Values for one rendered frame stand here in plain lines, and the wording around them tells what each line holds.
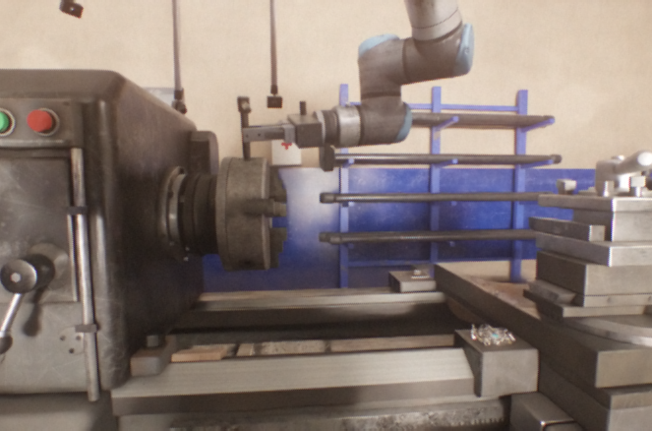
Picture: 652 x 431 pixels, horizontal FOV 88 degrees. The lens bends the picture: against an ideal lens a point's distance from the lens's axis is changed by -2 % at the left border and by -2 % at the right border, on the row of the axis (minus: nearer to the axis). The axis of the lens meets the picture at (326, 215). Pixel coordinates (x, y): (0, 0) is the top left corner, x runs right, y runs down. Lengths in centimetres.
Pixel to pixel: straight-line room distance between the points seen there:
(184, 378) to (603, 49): 533
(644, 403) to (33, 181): 89
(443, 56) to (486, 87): 378
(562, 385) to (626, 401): 9
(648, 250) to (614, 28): 504
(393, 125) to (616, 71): 486
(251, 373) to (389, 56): 64
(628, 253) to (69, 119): 80
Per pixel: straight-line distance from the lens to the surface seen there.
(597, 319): 68
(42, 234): 62
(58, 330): 66
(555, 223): 73
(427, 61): 74
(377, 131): 76
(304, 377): 64
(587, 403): 67
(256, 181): 69
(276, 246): 81
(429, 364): 69
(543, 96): 486
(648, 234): 74
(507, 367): 71
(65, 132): 58
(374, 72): 78
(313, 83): 395
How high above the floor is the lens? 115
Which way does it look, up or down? 5 degrees down
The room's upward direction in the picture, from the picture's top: straight up
